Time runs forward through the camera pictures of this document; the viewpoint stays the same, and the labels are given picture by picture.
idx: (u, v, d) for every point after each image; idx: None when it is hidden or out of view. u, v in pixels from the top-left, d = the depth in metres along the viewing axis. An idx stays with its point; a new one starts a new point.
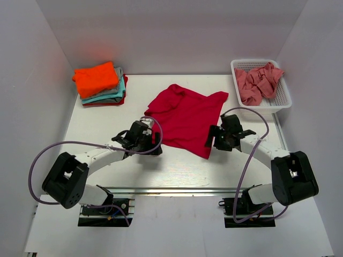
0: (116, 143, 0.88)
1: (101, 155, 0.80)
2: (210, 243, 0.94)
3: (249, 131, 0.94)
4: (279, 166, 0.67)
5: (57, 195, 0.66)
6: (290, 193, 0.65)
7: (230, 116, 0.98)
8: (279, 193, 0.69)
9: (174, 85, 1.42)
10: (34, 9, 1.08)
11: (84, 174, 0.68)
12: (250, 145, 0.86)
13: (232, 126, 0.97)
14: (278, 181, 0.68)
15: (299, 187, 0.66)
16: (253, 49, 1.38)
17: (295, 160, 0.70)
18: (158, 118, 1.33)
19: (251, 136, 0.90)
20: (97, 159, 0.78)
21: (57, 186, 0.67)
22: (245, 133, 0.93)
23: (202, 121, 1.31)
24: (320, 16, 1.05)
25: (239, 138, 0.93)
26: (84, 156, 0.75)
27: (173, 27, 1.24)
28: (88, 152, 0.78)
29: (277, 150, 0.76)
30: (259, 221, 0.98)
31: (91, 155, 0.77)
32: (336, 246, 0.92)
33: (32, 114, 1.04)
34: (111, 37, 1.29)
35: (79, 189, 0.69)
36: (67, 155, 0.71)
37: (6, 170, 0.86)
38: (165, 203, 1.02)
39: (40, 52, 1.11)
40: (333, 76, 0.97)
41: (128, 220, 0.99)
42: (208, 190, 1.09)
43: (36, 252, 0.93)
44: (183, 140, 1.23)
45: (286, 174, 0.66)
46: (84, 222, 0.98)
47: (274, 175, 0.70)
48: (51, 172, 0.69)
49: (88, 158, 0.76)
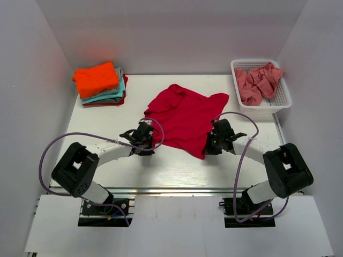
0: (124, 139, 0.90)
1: (110, 148, 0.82)
2: (210, 243, 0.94)
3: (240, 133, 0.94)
4: (270, 158, 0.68)
5: (66, 183, 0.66)
6: (286, 184, 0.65)
7: (221, 121, 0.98)
8: (276, 187, 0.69)
9: (174, 85, 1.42)
10: (34, 9, 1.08)
11: (94, 164, 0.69)
12: (242, 145, 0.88)
13: (224, 130, 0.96)
14: (274, 174, 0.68)
15: (295, 178, 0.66)
16: (254, 49, 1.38)
17: (286, 152, 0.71)
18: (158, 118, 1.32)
19: (243, 137, 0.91)
20: (106, 152, 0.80)
21: (67, 175, 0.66)
22: (236, 136, 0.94)
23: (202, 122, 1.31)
24: (320, 16, 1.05)
25: (231, 142, 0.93)
26: (94, 148, 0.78)
27: (173, 27, 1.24)
28: (98, 145, 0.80)
29: (268, 145, 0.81)
30: (259, 222, 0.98)
31: (102, 146, 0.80)
32: (336, 246, 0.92)
33: (32, 113, 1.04)
34: (111, 37, 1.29)
35: (88, 178, 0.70)
36: (77, 145, 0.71)
37: (6, 170, 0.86)
38: (165, 203, 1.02)
39: (40, 51, 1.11)
40: (333, 76, 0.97)
41: (128, 220, 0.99)
42: (208, 190, 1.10)
43: (36, 252, 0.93)
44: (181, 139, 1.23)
45: (278, 166, 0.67)
46: (84, 222, 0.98)
47: (268, 168, 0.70)
48: (61, 160, 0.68)
49: (98, 150, 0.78)
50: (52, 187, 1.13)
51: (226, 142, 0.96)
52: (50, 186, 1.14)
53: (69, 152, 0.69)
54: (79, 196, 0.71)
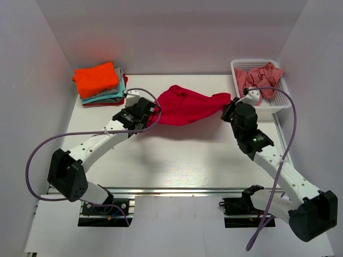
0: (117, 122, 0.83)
1: (98, 144, 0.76)
2: (210, 243, 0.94)
3: (266, 140, 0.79)
4: (307, 213, 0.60)
5: (61, 189, 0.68)
6: (311, 234, 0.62)
7: (250, 117, 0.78)
8: (296, 227, 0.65)
9: (174, 86, 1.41)
10: (34, 9, 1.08)
11: (80, 172, 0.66)
12: (269, 164, 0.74)
13: (248, 128, 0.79)
14: (302, 222, 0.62)
15: (320, 227, 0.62)
16: (253, 49, 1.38)
17: (321, 199, 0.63)
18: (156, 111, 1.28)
19: (270, 149, 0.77)
20: (94, 151, 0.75)
21: (60, 183, 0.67)
22: (260, 140, 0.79)
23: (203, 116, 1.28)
24: (320, 15, 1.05)
25: (254, 150, 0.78)
26: (79, 150, 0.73)
27: (172, 27, 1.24)
28: (84, 144, 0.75)
29: (304, 185, 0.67)
30: (258, 221, 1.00)
31: (88, 147, 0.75)
32: (337, 246, 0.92)
33: (32, 113, 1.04)
34: (111, 37, 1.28)
35: (82, 183, 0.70)
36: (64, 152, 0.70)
37: (6, 170, 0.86)
38: (165, 203, 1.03)
39: (39, 51, 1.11)
40: (333, 76, 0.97)
41: (128, 220, 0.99)
42: (208, 190, 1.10)
43: (36, 252, 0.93)
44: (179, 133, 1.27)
45: (313, 219, 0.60)
46: (84, 222, 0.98)
47: (298, 214, 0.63)
48: (51, 169, 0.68)
49: (84, 151, 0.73)
50: (53, 187, 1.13)
51: (247, 144, 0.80)
52: (50, 186, 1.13)
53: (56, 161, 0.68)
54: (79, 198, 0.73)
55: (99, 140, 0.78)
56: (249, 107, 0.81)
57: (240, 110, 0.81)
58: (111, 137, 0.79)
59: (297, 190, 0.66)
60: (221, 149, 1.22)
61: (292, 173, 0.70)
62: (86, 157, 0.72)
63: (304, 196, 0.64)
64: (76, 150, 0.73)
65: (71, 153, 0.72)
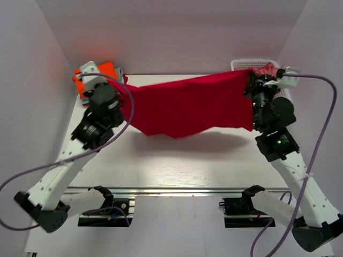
0: (74, 144, 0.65)
1: (56, 178, 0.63)
2: (210, 243, 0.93)
3: (291, 144, 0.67)
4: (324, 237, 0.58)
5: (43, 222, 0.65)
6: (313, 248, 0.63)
7: (287, 119, 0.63)
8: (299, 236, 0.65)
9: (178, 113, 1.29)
10: (34, 8, 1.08)
11: (38, 219, 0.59)
12: (290, 175, 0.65)
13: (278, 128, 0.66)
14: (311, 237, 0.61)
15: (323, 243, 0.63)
16: (254, 49, 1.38)
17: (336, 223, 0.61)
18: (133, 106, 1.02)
19: (296, 157, 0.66)
20: (54, 187, 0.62)
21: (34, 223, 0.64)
22: (284, 142, 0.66)
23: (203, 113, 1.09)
24: (320, 15, 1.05)
25: (277, 156, 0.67)
26: (38, 191, 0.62)
27: (172, 27, 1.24)
28: (43, 181, 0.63)
29: (325, 207, 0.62)
30: (259, 222, 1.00)
31: (46, 186, 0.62)
32: (336, 246, 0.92)
33: (31, 113, 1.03)
34: (110, 37, 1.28)
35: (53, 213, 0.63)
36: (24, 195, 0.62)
37: (7, 170, 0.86)
38: (165, 203, 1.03)
39: (39, 51, 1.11)
40: (332, 76, 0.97)
41: (128, 220, 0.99)
42: (208, 190, 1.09)
43: (36, 252, 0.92)
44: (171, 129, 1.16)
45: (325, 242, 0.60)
46: (84, 223, 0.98)
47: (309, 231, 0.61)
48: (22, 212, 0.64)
49: (43, 191, 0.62)
50: None
51: (269, 144, 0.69)
52: None
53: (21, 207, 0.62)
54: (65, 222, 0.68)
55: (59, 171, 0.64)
56: (289, 104, 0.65)
57: (277, 106, 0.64)
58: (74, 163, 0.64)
59: (317, 212, 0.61)
60: (221, 149, 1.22)
61: (315, 189, 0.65)
62: (46, 198, 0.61)
63: (323, 220, 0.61)
64: (36, 191, 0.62)
65: (29, 197, 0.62)
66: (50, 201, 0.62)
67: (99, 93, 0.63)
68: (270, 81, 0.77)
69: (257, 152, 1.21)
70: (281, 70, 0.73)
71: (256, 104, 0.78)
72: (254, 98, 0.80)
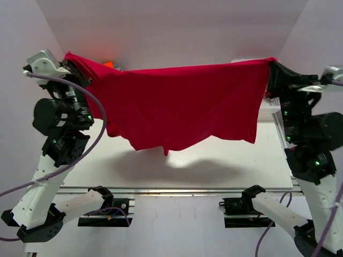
0: (46, 160, 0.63)
1: (34, 199, 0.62)
2: (211, 244, 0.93)
3: (330, 166, 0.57)
4: None
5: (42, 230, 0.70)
6: None
7: (334, 142, 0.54)
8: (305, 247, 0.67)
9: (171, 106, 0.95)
10: (34, 8, 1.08)
11: (25, 239, 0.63)
12: (319, 201, 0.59)
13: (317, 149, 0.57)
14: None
15: None
16: (254, 49, 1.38)
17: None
18: (105, 94, 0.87)
19: (330, 181, 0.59)
20: (35, 208, 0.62)
21: None
22: (323, 163, 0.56)
23: (191, 115, 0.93)
24: (321, 15, 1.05)
25: (312, 179, 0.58)
26: (21, 212, 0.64)
27: (172, 26, 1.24)
28: (23, 201, 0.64)
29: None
30: (259, 222, 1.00)
31: (26, 206, 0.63)
32: None
33: (31, 112, 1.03)
34: (110, 36, 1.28)
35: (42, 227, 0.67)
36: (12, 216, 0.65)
37: (6, 169, 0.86)
38: (165, 203, 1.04)
39: (39, 50, 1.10)
40: None
41: (128, 220, 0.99)
42: (208, 190, 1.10)
43: (36, 252, 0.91)
44: (151, 131, 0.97)
45: None
46: (84, 222, 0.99)
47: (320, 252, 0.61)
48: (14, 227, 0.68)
49: (23, 211, 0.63)
50: None
51: (304, 163, 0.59)
52: None
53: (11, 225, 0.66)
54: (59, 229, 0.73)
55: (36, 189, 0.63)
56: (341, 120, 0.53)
57: (329, 125, 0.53)
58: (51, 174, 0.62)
59: (335, 240, 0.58)
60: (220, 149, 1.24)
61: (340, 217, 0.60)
62: (28, 219, 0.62)
63: (338, 249, 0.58)
64: (19, 211, 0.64)
65: (15, 217, 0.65)
66: (34, 219, 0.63)
67: (40, 112, 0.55)
68: (311, 86, 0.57)
69: (257, 153, 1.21)
70: (329, 79, 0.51)
71: (292, 114, 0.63)
72: (284, 106, 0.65)
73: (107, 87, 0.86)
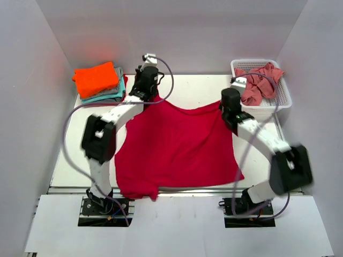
0: (133, 97, 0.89)
1: (125, 110, 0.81)
2: (210, 243, 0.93)
3: (248, 116, 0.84)
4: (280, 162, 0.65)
5: (96, 151, 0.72)
6: (286, 185, 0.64)
7: (234, 97, 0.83)
8: (277, 186, 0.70)
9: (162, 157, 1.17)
10: (34, 9, 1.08)
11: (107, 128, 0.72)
12: (250, 133, 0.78)
13: (233, 106, 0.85)
14: (271, 165, 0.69)
15: (296, 180, 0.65)
16: (254, 49, 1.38)
17: (295, 153, 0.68)
18: (142, 115, 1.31)
19: (250, 121, 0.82)
20: (121, 116, 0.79)
21: (94, 144, 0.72)
22: (243, 118, 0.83)
23: (179, 151, 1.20)
24: (320, 15, 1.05)
25: (237, 123, 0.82)
26: (110, 115, 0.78)
27: (172, 27, 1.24)
28: (112, 111, 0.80)
29: (278, 143, 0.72)
30: (259, 222, 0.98)
31: (116, 113, 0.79)
32: (337, 247, 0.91)
33: (32, 113, 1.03)
34: (110, 37, 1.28)
35: (102, 140, 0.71)
36: (94, 118, 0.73)
37: (6, 170, 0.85)
38: (165, 203, 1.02)
39: (39, 51, 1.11)
40: (333, 75, 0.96)
41: (128, 220, 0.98)
42: (209, 190, 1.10)
43: (36, 252, 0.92)
44: (139, 154, 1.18)
45: (285, 170, 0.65)
46: (84, 222, 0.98)
47: (273, 172, 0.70)
48: (84, 134, 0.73)
49: (114, 116, 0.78)
50: (53, 187, 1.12)
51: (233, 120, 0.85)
52: (50, 186, 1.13)
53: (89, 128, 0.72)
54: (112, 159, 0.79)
55: (125, 108, 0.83)
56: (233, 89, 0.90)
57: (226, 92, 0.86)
58: (133, 107, 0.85)
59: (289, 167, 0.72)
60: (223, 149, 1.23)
61: (265, 134, 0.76)
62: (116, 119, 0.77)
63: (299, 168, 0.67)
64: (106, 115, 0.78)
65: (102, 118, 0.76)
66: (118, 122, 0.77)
67: (147, 70, 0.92)
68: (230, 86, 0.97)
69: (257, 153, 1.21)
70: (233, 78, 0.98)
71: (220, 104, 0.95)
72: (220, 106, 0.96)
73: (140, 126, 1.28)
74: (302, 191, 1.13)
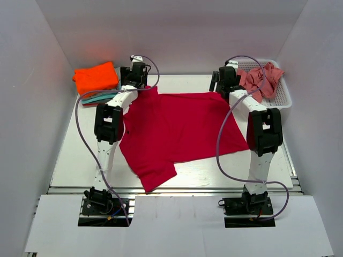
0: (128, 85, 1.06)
1: (123, 97, 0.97)
2: (210, 243, 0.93)
3: (239, 88, 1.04)
4: (255, 120, 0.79)
5: (109, 135, 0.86)
6: (259, 141, 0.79)
7: (228, 70, 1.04)
8: (251, 142, 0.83)
9: (165, 142, 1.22)
10: (34, 9, 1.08)
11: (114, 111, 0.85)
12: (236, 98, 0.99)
13: (228, 78, 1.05)
14: (248, 126, 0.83)
15: (268, 137, 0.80)
16: (254, 50, 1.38)
17: (270, 115, 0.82)
18: (143, 107, 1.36)
19: (240, 91, 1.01)
20: (123, 102, 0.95)
21: (106, 128, 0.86)
22: (235, 89, 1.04)
23: (185, 133, 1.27)
24: (320, 15, 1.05)
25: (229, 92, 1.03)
26: (113, 101, 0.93)
27: (171, 27, 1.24)
28: (114, 98, 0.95)
29: (258, 106, 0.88)
30: (259, 222, 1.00)
31: (117, 99, 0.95)
32: (337, 247, 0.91)
33: (32, 112, 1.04)
34: (110, 36, 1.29)
35: (112, 124, 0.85)
36: (102, 105, 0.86)
37: (6, 170, 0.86)
38: (165, 203, 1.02)
39: (39, 51, 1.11)
40: (333, 75, 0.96)
41: (128, 220, 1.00)
42: (209, 190, 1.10)
43: (36, 252, 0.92)
44: (149, 140, 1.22)
45: (258, 126, 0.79)
46: (84, 222, 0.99)
47: (251, 129, 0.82)
48: (96, 120, 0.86)
49: (117, 102, 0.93)
50: (53, 187, 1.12)
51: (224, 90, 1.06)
52: (50, 186, 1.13)
53: (99, 113, 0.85)
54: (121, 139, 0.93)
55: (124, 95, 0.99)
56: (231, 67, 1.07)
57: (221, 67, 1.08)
58: (130, 95, 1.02)
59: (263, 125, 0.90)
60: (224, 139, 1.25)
61: (251, 99, 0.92)
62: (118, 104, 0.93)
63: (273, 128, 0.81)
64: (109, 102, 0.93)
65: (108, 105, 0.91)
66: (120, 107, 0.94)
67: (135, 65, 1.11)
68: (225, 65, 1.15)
69: None
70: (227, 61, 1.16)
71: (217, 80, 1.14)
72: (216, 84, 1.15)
73: (142, 115, 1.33)
74: (302, 191, 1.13)
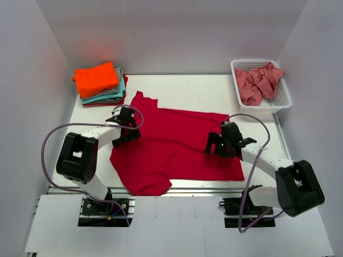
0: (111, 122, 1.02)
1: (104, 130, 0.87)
2: (209, 243, 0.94)
3: (250, 140, 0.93)
4: (284, 176, 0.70)
5: (74, 172, 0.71)
6: (296, 203, 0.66)
7: (229, 125, 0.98)
8: (286, 205, 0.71)
9: (161, 158, 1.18)
10: (34, 9, 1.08)
11: (87, 143, 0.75)
12: (252, 155, 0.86)
13: (232, 134, 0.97)
14: (278, 186, 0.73)
15: (306, 197, 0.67)
16: (254, 50, 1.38)
17: (299, 169, 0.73)
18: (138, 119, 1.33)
19: (252, 145, 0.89)
20: (101, 135, 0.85)
21: (73, 162, 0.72)
22: (245, 142, 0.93)
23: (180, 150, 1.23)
24: (320, 15, 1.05)
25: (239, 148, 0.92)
26: (88, 133, 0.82)
27: (171, 27, 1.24)
28: (91, 130, 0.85)
29: (280, 160, 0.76)
30: (259, 222, 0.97)
31: (94, 131, 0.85)
32: (337, 247, 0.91)
33: (32, 112, 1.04)
34: (110, 36, 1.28)
35: (82, 158, 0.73)
36: (72, 135, 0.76)
37: (6, 169, 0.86)
38: (165, 203, 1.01)
39: (39, 51, 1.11)
40: (332, 75, 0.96)
41: (128, 220, 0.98)
42: (209, 190, 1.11)
43: (36, 252, 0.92)
44: (144, 154, 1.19)
45: (290, 184, 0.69)
46: (84, 223, 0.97)
47: (281, 189, 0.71)
48: (62, 152, 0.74)
49: (92, 134, 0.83)
50: (53, 187, 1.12)
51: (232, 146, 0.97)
52: (50, 186, 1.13)
53: (68, 144, 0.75)
54: (89, 179, 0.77)
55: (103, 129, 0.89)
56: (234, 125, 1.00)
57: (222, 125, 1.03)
58: (110, 129, 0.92)
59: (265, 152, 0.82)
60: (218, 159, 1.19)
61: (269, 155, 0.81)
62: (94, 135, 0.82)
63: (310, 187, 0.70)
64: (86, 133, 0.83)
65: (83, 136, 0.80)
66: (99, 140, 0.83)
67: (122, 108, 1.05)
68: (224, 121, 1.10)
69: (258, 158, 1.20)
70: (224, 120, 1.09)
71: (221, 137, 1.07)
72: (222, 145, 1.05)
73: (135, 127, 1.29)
74: None
